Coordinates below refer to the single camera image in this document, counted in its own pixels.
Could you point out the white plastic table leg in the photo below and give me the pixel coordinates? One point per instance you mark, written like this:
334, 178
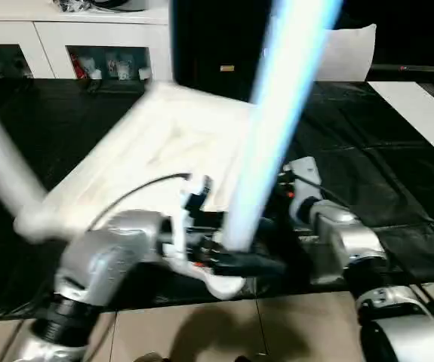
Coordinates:
1, 158
269, 132

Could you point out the white plastic table top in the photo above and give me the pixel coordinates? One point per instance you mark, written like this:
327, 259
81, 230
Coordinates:
145, 143

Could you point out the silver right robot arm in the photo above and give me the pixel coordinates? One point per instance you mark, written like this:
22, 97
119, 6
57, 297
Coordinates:
352, 234

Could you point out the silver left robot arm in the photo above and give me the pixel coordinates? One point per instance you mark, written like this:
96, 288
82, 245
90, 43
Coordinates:
103, 256

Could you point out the black work mat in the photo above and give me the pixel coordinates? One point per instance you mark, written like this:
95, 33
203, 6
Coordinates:
371, 132

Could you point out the black robot foot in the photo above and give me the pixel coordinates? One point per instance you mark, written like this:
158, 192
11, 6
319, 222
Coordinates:
150, 357

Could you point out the grey cushion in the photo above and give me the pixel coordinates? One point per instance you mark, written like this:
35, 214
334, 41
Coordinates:
348, 56

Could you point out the white board on right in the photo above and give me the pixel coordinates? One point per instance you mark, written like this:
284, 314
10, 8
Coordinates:
420, 113

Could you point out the black cabinet with gold label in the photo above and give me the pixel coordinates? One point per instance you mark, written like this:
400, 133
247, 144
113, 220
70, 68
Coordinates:
209, 37

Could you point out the black monitor with red logo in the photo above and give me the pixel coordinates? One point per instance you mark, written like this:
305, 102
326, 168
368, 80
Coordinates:
420, 68

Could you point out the small white jar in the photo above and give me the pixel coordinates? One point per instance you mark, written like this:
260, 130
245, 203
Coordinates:
96, 74
144, 72
123, 71

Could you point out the white glass-door cabinet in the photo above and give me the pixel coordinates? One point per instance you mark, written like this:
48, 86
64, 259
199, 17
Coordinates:
107, 34

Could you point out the grey round helmet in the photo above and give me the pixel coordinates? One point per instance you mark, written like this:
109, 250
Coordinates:
122, 3

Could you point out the dark clutter pile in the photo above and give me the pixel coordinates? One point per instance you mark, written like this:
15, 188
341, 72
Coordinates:
75, 4

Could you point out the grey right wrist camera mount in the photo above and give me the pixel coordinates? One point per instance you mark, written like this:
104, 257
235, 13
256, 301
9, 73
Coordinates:
307, 169

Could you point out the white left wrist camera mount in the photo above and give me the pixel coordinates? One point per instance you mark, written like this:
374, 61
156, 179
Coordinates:
179, 226

